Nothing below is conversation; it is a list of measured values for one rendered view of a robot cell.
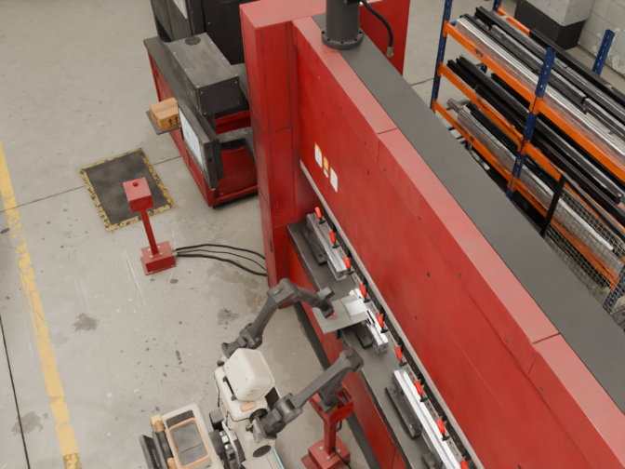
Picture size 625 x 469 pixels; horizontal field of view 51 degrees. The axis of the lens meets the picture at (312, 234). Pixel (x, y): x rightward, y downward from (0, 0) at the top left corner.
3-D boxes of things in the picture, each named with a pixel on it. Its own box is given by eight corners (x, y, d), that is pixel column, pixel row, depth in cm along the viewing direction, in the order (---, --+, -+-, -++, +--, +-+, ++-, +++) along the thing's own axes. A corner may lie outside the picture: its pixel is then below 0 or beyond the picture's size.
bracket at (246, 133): (217, 142, 439) (215, 134, 434) (251, 134, 445) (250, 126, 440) (234, 180, 414) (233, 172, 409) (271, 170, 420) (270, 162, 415)
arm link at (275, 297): (266, 284, 295) (279, 301, 291) (289, 275, 304) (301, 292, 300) (236, 337, 325) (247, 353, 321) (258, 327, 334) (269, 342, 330)
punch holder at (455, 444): (441, 435, 294) (446, 418, 282) (458, 428, 296) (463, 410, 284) (458, 465, 284) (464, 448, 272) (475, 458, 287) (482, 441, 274)
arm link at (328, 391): (344, 348, 297) (358, 368, 294) (352, 343, 301) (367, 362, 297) (312, 390, 328) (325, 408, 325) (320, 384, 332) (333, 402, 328)
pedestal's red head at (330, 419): (308, 401, 363) (307, 384, 349) (331, 386, 369) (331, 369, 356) (329, 429, 352) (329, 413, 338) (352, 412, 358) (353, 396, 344)
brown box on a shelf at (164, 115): (145, 113, 489) (141, 99, 479) (179, 102, 496) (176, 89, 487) (157, 135, 470) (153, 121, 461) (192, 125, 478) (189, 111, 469)
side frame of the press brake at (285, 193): (267, 285, 501) (238, 4, 332) (368, 252, 522) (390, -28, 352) (278, 310, 486) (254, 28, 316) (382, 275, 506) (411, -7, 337)
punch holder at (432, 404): (420, 397, 307) (424, 380, 294) (436, 391, 309) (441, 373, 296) (436, 425, 297) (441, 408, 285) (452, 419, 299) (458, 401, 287)
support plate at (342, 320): (311, 309, 364) (311, 308, 363) (354, 295, 371) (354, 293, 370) (324, 334, 353) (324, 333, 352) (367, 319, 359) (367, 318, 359)
